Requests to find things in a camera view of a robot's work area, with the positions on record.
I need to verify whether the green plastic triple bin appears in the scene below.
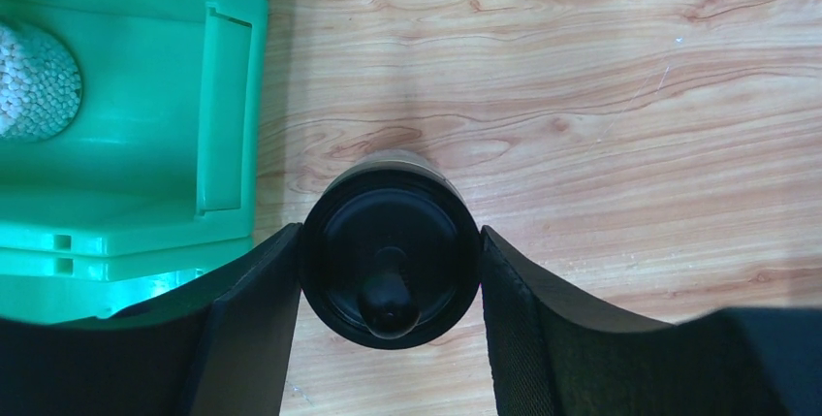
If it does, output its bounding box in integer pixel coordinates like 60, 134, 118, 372
1, 0, 268, 324

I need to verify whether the black cap white powder jar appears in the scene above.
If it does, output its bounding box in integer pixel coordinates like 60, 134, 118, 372
299, 149, 481, 350

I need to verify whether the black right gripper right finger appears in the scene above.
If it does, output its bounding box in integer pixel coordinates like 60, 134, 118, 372
480, 227, 821, 415

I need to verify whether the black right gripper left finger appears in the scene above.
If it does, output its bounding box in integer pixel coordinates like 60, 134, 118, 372
1, 223, 300, 415

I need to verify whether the black cap salt jar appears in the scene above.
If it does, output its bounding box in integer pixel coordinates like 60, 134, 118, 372
1, 18, 82, 142

